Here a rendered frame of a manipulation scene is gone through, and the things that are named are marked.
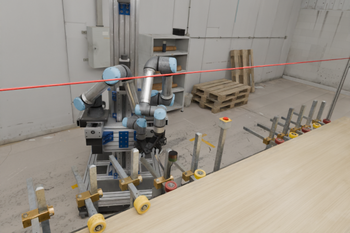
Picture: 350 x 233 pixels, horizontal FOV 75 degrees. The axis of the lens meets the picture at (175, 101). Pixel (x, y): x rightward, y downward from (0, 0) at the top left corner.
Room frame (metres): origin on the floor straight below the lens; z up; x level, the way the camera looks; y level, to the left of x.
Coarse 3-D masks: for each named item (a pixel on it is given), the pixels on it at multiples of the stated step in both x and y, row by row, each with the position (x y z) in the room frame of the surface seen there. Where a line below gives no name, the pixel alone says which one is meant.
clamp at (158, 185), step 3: (159, 177) 1.28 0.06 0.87; (162, 177) 1.28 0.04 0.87; (171, 177) 1.30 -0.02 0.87; (159, 180) 1.25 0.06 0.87; (162, 180) 1.25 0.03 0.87; (165, 180) 1.25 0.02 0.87; (168, 180) 1.27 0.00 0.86; (171, 180) 1.28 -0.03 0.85; (156, 183) 1.23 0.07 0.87; (159, 183) 1.23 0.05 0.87; (156, 186) 1.22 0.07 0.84; (159, 186) 1.23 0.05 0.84
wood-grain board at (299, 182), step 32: (320, 128) 2.27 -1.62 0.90; (256, 160) 1.55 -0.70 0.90; (288, 160) 1.59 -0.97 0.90; (320, 160) 1.64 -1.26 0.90; (192, 192) 1.13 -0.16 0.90; (224, 192) 1.16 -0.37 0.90; (256, 192) 1.18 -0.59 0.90; (288, 192) 1.21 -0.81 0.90; (320, 192) 1.24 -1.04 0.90; (128, 224) 0.86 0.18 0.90; (160, 224) 0.88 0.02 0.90; (192, 224) 0.90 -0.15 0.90; (224, 224) 0.92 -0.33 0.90; (256, 224) 0.94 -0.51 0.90; (288, 224) 0.96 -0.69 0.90; (320, 224) 0.98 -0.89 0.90
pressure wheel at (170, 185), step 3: (168, 183) 1.19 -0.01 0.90; (171, 183) 1.20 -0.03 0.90; (174, 183) 1.20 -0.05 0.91; (165, 186) 1.16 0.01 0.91; (168, 186) 1.16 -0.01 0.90; (171, 186) 1.17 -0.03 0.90; (174, 186) 1.17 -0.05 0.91; (165, 189) 1.16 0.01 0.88; (168, 189) 1.14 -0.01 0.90; (171, 189) 1.14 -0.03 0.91
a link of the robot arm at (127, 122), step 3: (132, 117) 1.60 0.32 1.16; (135, 117) 1.61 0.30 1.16; (123, 120) 1.56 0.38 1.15; (126, 120) 1.55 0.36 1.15; (129, 120) 1.55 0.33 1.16; (132, 120) 1.55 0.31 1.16; (135, 120) 1.55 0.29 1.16; (123, 123) 1.54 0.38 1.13; (126, 123) 1.54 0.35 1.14; (129, 123) 1.53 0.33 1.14; (132, 123) 1.52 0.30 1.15; (126, 126) 1.54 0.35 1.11; (129, 126) 1.53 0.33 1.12; (132, 126) 1.52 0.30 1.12
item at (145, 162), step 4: (140, 160) 1.50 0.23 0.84; (144, 160) 1.47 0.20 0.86; (144, 164) 1.44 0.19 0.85; (148, 164) 1.43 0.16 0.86; (148, 168) 1.39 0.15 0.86; (152, 168) 1.39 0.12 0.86; (152, 172) 1.34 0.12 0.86; (156, 172) 1.34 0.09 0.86; (156, 176) 1.30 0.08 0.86; (160, 176) 1.30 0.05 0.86; (164, 184) 1.23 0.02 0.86; (164, 188) 1.21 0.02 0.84
